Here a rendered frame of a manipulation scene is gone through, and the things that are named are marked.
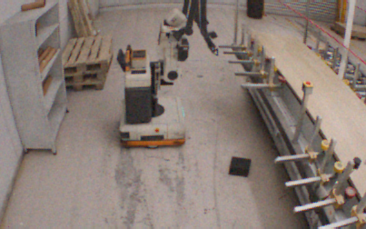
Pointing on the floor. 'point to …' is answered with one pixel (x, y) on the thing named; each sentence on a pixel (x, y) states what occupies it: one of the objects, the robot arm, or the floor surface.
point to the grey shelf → (17, 36)
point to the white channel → (347, 38)
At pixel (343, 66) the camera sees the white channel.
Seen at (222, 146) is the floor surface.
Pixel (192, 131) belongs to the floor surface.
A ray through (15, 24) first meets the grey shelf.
